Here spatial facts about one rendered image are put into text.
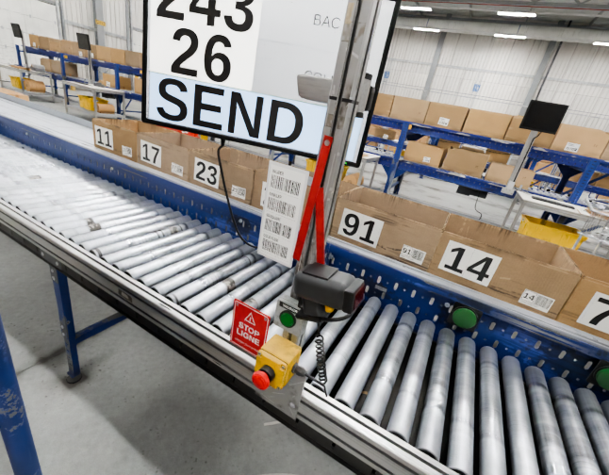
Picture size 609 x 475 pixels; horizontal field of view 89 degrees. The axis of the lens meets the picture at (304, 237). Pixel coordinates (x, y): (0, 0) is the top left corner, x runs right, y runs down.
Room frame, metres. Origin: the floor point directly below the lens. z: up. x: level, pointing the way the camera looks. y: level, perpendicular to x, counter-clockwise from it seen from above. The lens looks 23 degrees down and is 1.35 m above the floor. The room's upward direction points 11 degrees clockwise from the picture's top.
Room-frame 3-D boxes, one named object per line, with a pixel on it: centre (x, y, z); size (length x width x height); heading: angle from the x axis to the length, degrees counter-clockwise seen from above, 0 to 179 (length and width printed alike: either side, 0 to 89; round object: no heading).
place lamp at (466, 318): (0.86, -0.56, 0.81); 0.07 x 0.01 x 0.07; 66
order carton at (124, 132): (1.86, 1.11, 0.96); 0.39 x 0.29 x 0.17; 66
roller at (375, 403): (0.71, -0.32, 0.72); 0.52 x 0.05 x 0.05; 156
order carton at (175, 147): (1.70, 0.75, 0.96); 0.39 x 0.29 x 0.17; 65
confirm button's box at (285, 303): (0.52, 0.00, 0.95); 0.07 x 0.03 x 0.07; 66
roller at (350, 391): (0.74, -0.27, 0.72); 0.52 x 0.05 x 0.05; 156
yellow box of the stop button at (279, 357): (0.48, -0.03, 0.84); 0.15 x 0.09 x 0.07; 66
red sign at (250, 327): (0.55, 0.06, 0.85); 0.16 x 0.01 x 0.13; 66
